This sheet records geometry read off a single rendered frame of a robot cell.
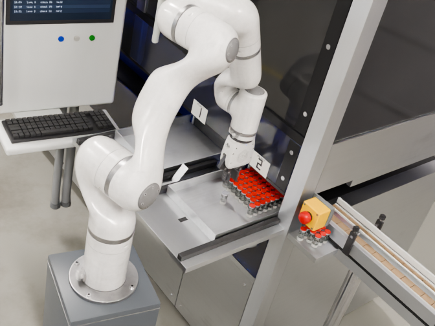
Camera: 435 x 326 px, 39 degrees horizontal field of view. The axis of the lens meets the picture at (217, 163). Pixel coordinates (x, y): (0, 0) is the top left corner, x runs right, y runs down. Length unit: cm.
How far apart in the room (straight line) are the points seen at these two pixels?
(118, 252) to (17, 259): 143
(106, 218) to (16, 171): 199
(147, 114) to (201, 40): 21
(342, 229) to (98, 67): 114
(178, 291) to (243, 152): 96
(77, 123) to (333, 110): 105
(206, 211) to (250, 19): 71
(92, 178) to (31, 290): 143
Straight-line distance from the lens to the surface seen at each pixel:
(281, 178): 196
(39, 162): 357
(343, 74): 172
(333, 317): 223
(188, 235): 189
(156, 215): 194
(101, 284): 168
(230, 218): 199
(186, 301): 265
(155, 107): 142
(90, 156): 149
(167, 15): 146
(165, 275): 273
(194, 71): 140
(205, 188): 208
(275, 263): 211
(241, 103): 180
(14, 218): 320
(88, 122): 241
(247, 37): 157
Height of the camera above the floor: 213
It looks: 34 degrees down
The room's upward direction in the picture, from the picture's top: 15 degrees clockwise
